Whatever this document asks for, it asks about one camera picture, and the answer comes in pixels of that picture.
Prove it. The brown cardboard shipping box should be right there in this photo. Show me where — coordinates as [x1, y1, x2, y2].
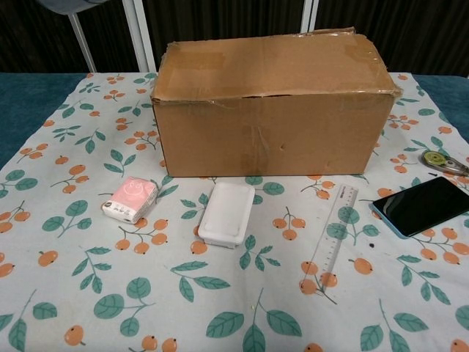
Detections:
[150, 26, 403, 177]

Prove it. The white plastic container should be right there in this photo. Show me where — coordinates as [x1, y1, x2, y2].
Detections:
[197, 182, 256, 250]

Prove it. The pink tissue pack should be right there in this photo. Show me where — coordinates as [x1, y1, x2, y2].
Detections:
[100, 175, 160, 224]

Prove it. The transparent plastic ruler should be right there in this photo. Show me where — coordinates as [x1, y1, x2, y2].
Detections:
[300, 183, 358, 290]

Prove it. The floral print tablecloth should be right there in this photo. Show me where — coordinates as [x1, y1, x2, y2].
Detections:
[0, 72, 469, 352]

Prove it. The black smartphone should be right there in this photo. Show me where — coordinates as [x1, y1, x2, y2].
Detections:
[372, 177, 469, 239]

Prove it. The correction tape dispenser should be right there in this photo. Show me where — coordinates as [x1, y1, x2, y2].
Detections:
[419, 149, 469, 177]

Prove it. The blue-grey rounded shell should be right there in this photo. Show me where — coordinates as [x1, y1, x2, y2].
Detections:
[40, 0, 106, 15]

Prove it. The white aluminium frame post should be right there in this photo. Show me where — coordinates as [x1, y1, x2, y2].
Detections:
[122, 0, 160, 73]
[300, 0, 319, 34]

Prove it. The thin grey frame post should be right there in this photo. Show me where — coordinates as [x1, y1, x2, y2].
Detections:
[71, 10, 97, 73]

